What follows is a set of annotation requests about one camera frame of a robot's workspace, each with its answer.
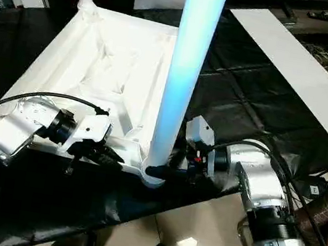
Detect white plastic table top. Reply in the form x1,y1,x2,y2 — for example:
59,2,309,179
0,0,199,192

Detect black work mat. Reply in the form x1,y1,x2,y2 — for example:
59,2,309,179
0,0,328,246

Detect black adapter with white label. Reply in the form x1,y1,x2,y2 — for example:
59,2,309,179
298,174,328,201

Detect white flat board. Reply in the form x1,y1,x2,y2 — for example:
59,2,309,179
210,2,328,156

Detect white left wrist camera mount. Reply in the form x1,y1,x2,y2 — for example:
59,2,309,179
58,110,114,164

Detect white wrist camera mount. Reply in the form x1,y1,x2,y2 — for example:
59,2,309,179
58,110,114,164
178,113,224,178

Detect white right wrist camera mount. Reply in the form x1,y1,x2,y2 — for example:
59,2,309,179
178,113,224,178

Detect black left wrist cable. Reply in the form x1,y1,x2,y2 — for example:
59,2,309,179
0,84,112,146

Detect white tangled cables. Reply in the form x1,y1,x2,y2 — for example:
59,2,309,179
301,42,328,67

